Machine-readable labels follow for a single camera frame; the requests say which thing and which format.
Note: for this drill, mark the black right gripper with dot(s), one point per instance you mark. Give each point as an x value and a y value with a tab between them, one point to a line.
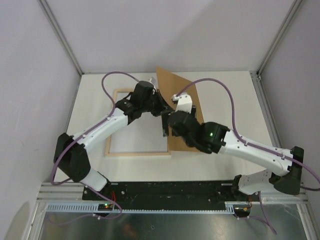
164	115

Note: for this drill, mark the aluminium corner post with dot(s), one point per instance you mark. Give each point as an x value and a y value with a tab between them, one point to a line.
50	16
280	34

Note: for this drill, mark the left aluminium corner post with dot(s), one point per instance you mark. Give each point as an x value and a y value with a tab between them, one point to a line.
50	16

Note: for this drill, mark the white wooden picture frame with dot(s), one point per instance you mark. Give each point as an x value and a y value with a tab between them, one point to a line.
142	137

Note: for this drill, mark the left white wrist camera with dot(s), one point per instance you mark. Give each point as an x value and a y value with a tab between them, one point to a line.
153	81

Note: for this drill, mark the brown cardboard backing board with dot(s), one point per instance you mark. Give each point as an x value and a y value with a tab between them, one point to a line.
179	92

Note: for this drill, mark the right aluminium corner post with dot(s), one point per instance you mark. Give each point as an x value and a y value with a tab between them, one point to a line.
280	34

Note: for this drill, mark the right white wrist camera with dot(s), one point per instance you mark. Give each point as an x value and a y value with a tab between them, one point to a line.
183	102

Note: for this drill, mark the aluminium front rail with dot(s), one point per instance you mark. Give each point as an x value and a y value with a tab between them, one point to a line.
72	192

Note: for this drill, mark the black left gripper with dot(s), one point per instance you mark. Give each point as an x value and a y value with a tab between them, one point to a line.
162	105

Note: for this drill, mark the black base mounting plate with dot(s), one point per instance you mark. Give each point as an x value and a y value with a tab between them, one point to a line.
175	195

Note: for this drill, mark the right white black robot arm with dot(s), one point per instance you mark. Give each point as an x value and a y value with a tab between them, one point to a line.
282	167

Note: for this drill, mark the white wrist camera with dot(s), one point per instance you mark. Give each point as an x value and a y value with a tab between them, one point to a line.
153	81
183	102

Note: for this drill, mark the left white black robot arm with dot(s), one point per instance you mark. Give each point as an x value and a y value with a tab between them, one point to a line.
72	151

